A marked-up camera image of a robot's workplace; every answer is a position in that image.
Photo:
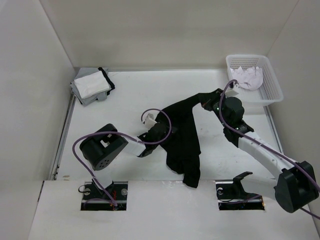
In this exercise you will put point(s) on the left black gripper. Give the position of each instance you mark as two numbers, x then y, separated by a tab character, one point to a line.
167	132

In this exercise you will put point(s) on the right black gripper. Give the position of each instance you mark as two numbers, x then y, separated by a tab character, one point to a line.
215	96

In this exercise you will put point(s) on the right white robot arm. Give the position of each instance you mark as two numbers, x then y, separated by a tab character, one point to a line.
294	183

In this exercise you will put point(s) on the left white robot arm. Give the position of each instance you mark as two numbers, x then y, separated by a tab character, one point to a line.
102	147

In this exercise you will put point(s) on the crumpled white tank top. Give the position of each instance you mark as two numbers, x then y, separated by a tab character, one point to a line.
249	79

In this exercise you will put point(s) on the folded black trimmed tank top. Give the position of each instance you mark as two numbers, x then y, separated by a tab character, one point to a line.
111	84

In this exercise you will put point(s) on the white plastic mesh basket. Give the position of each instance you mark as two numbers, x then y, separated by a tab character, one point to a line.
269	92

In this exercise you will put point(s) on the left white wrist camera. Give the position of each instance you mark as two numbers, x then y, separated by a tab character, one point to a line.
149	121

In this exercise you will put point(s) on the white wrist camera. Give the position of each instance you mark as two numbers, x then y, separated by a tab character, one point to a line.
232	91
149	121

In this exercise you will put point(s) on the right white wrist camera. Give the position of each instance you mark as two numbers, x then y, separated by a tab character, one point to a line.
232	91

